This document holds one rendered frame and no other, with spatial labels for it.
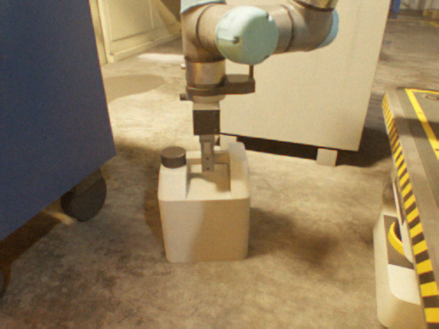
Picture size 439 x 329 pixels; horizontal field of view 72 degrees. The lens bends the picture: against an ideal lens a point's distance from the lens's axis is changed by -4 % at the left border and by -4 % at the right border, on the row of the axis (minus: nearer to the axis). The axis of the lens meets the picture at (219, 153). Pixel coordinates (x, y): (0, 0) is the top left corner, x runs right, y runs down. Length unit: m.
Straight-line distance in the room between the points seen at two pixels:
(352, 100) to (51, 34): 0.79
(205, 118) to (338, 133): 0.59
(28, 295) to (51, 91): 0.41
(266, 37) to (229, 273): 0.48
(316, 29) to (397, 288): 0.42
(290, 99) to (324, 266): 0.51
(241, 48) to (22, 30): 0.37
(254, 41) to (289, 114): 0.61
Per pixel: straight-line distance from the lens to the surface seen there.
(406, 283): 0.59
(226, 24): 0.44
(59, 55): 0.67
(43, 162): 0.67
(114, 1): 2.70
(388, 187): 0.85
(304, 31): 0.51
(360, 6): 0.95
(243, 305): 0.66
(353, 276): 0.75
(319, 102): 1.00
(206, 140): 0.57
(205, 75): 0.54
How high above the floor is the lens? 0.54
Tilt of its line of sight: 29 degrees down
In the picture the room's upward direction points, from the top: straight up
